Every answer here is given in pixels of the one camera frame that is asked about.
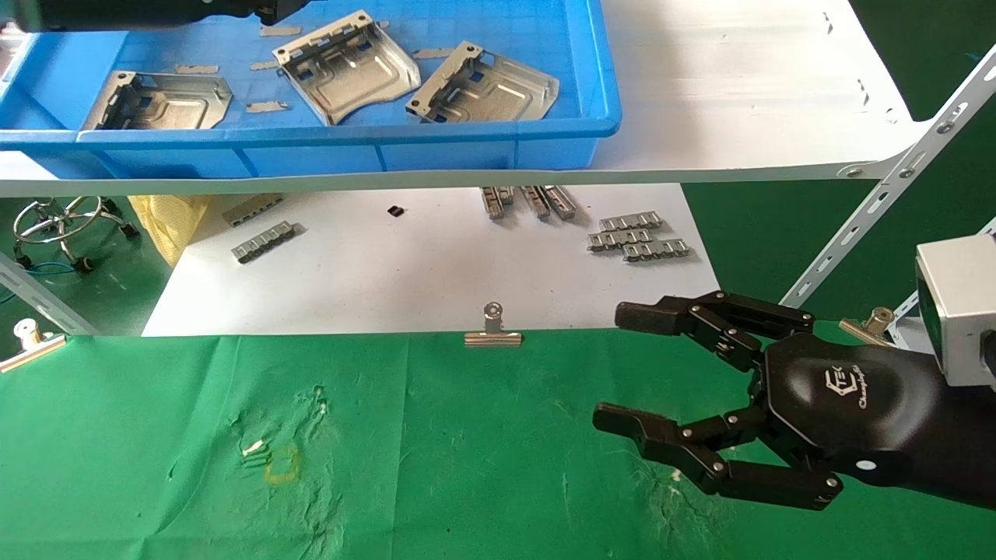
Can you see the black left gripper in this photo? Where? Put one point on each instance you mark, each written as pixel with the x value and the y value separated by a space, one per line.
pixel 148 14

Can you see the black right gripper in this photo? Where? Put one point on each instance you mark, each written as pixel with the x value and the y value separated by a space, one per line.
pixel 848 404

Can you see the stamped sheet metal bracket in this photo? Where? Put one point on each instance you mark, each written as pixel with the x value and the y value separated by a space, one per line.
pixel 171 105
pixel 498 93
pixel 350 74

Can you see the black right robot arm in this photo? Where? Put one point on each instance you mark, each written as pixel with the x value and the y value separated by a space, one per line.
pixel 973 443

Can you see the blue plastic tray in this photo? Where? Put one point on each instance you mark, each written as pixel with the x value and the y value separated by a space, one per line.
pixel 311 148

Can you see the brass binder clip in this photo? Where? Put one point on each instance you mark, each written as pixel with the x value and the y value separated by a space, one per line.
pixel 879 319

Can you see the short white slotted strut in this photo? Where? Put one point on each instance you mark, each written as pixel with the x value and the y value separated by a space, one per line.
pixel 903 319

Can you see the silver binder clip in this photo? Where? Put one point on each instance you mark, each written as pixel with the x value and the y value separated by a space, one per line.
pixel 31 350
pixel 493 337

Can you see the yellow plastic bag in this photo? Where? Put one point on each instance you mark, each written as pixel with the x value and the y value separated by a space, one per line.
pixel 167 222

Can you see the white stacked items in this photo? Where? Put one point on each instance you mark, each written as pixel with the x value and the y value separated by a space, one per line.
pixel 9 43

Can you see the long white slotted strut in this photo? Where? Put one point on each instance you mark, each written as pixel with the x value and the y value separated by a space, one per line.
pixel 895 175

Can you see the white paper sheet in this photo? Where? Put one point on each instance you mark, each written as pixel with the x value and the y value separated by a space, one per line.
pixel 405 272

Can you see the green cloth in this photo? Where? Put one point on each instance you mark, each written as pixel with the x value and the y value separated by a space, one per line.
pixel 428 451

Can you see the chrome chair base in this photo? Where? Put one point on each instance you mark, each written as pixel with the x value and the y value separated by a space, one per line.
pixel 74 210

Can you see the white shelf board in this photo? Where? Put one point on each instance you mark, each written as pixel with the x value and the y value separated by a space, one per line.
pixel 739 101

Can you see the grey slotted strut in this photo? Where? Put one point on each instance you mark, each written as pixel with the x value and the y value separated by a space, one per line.
pixel 39 299

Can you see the grey metal rail clip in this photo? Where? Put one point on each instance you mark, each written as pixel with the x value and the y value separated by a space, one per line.
pixel 630 222
pixel 656 250
pixel 495 202
pixel 560 202
pixel 264 242
pixel 253 210
pixel 535 202
pixel 618 239

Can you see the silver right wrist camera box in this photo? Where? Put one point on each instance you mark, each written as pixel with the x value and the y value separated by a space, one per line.
pixel 961 311

